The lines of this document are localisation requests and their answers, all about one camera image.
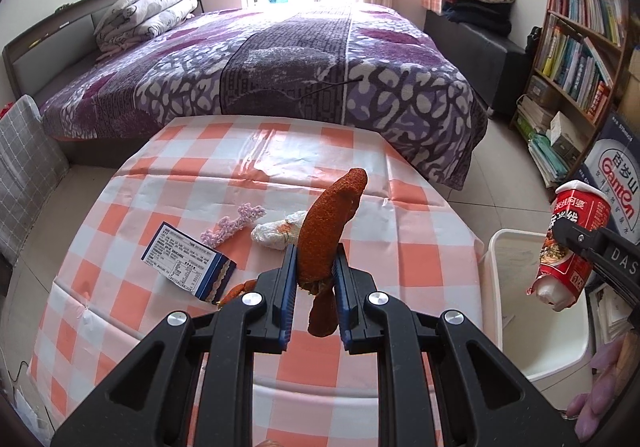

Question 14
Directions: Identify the blue carton box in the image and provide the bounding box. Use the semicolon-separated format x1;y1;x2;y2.
141;222;237;304

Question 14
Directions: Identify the small orange peel piece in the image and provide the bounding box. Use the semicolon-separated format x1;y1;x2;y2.
218;279;261;309

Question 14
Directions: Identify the pink lace strip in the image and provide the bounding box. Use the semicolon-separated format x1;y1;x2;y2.
200;203;267;248

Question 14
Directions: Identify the orange checkered tablecloth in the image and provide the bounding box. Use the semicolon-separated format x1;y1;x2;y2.
27;116;488;447

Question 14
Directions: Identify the blue white water case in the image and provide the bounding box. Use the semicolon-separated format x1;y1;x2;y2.
575;112;640;244

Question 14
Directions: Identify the red paper noodle cup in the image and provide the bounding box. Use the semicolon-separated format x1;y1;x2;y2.
525;180;613;312

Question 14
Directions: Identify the wooden bookshelf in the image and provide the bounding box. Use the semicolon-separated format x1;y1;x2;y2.
510;0;632;178

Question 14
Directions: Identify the row of upright books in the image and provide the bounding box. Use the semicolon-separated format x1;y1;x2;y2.
537;22;613;122
547;0;628;45

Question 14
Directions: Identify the orange-brown plush toy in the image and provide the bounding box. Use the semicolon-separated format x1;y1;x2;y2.
297;168;367;337

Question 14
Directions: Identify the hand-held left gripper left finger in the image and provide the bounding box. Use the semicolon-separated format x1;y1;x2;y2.
50;243;301;447

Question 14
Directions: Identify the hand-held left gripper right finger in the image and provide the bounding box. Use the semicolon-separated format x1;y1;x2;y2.
332;247;581;447

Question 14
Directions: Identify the bed with purple blanket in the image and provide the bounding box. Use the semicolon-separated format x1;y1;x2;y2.
40;2;489;190

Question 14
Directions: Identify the stack of flat books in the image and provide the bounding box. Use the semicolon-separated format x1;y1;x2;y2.
515;94;587;185

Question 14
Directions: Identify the white plastic bin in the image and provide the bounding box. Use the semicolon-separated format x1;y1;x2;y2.
482;228;595;390

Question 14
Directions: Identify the grey checked cushion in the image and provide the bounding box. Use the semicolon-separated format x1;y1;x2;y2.
0;94;71;268

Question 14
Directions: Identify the small black bag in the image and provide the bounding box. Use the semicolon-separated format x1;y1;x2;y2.
525;26;544;60

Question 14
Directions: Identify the black bench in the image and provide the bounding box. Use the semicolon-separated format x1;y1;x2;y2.
424;10;531;115

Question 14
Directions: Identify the pile of folded clothes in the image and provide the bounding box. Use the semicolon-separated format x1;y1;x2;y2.
439;0;516;35

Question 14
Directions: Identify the white crumpled tissue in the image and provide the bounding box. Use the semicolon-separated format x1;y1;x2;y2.
250;210;307;250

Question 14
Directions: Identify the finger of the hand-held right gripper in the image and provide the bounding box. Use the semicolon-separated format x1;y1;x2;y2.
591;271;640;329
552;221;640;284

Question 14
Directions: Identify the dark wooden headboard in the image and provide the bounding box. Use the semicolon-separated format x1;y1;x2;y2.
1;0;153;103

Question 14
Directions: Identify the person's right hand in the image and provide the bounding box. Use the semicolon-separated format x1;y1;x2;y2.
565;332;640;440

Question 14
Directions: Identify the folded grey patterned quilt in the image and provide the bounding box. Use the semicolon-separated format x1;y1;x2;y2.
94;0;198;53

